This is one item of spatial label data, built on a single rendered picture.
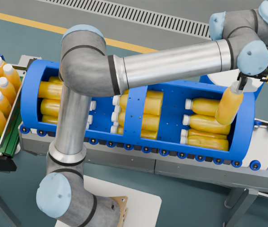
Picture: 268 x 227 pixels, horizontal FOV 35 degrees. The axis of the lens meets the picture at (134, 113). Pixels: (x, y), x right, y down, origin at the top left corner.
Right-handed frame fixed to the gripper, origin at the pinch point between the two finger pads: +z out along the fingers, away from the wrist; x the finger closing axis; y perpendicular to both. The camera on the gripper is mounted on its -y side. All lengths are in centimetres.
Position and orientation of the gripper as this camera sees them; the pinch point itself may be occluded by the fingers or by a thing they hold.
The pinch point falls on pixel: (237, 85)
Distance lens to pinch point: 139.6
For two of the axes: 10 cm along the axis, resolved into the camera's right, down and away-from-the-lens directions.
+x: 1.7, -8.5, 5.0
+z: 0.0, 5.1, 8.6
